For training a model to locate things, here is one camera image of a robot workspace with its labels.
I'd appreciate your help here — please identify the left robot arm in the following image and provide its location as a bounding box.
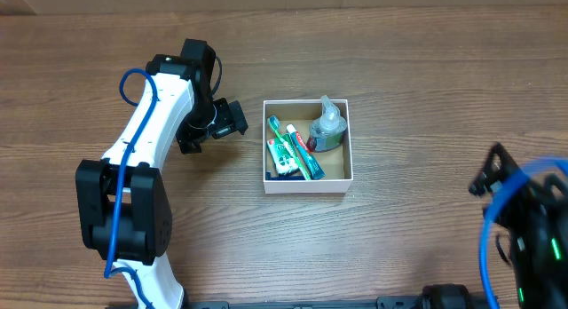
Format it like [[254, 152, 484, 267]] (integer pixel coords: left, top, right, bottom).
[[75, 39, 248, 308]]

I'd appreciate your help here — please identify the blue disposable razor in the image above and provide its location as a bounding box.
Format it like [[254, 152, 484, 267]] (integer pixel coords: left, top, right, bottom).
[[265, 171, 304, 181]]

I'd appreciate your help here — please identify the green white soap bar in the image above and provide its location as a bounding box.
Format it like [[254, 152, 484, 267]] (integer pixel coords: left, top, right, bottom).
[[267, 139, 299, 176]]

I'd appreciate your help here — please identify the clear soap pump bottle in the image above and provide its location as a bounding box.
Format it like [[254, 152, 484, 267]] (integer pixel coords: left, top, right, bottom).
[[306, 95, 347, 152]]

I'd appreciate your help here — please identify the white cardboard box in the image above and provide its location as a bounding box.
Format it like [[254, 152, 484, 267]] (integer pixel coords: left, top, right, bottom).
[[262, 99, 353, 194]]

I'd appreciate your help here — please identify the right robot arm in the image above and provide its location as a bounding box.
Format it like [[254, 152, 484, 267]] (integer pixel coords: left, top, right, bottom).
[[469, 142, 567, 309]]

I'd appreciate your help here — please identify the Colgate toothpaste tube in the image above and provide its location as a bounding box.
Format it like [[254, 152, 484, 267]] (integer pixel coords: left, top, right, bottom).
[[286, 124, 325, 180]]

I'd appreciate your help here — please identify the green toothbrush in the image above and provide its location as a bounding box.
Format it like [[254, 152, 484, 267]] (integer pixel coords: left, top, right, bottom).
[[267, 115, 311, 180]]

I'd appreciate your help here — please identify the right blue cable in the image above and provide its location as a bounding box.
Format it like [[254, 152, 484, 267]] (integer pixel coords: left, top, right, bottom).
[[477, 156, 568, 309]]

